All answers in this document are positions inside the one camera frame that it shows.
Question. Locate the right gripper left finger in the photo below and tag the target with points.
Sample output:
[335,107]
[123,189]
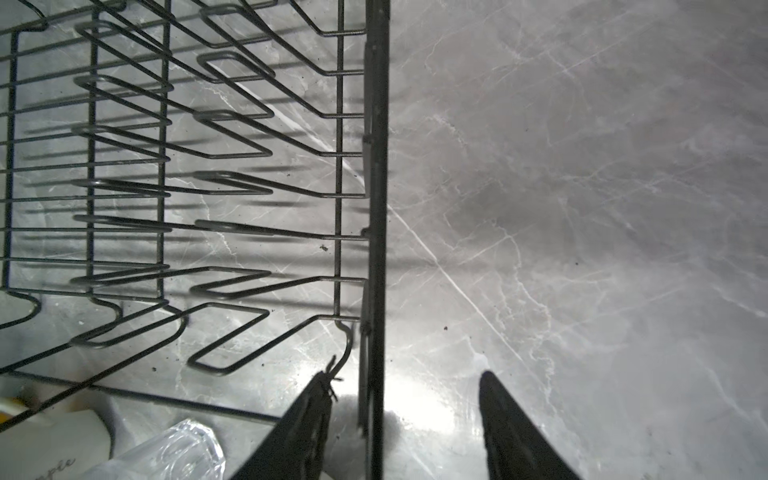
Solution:
[294,448]

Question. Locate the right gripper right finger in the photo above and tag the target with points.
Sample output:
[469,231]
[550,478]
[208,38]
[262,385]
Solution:
[515,448]

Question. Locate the clear glass cup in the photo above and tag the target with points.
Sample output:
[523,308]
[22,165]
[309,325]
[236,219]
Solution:
[187,450]

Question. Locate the cream mug with handle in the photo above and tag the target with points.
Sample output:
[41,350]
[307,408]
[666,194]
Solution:
[62,446]

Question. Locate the black wire dish rack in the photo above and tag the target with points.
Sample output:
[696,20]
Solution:
[193,217]

